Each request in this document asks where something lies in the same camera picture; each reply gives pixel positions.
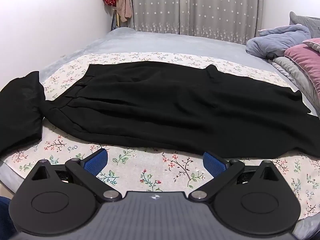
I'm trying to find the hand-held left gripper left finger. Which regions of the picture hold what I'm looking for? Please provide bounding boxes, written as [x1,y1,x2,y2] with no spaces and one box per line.
[31,148,120,202]

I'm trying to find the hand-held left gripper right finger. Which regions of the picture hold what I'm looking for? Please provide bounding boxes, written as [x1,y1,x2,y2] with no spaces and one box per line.
[189,151,279,202]

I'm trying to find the black pants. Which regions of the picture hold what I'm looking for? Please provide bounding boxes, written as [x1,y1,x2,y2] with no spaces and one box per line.
[41,61,320,159]

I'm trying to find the floral printed bed sheet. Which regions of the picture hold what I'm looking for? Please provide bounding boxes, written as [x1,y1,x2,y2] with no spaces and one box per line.
[0,52,320,230]

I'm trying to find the folded black garment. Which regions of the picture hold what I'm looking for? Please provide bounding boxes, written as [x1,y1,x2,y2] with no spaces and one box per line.
[0,71,47,155]

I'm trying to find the dark blue cloth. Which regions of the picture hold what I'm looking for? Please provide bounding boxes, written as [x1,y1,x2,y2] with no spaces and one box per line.
[0,196,16,240]

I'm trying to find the grey quilt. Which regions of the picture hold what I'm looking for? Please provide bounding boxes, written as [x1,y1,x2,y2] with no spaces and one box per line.
[269,56,320,118]

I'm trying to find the blue-grey blanket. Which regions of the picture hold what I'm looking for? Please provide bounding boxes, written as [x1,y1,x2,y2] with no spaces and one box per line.
[246,24,312,60]

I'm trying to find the pink quilt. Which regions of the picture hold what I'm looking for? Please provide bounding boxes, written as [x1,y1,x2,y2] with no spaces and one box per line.
[284,37,320,101]

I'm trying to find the blue and yellow hanging item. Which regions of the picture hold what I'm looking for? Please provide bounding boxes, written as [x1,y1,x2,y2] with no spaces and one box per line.
[111,7,121,30]

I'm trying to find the grey star-patterned curtain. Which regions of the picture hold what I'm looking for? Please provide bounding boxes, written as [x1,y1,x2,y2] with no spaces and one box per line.
[117,0,264,45]

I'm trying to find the pink hanging cloth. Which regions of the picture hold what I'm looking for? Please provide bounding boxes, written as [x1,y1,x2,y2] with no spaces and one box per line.
[116,0,133,22]

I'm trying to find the grey quilted pillow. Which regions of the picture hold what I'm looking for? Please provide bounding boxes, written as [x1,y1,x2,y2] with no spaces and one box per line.
[289,11,320,39]

